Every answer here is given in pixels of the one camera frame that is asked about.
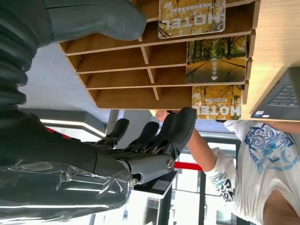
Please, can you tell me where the wooden card organizer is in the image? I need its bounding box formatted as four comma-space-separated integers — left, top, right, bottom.
58, 0, 261, 110

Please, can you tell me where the tree avenue key card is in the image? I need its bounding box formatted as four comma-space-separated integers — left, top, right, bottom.
185, 35, 247, 85

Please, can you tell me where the person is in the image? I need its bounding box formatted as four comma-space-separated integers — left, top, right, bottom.
155, 109, 300, 225

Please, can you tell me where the grey display platform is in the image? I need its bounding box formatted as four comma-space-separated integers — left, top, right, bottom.
27, 108, 107, 139

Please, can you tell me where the grey laptop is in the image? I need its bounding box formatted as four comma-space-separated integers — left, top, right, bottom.
250, 67, 300, 122

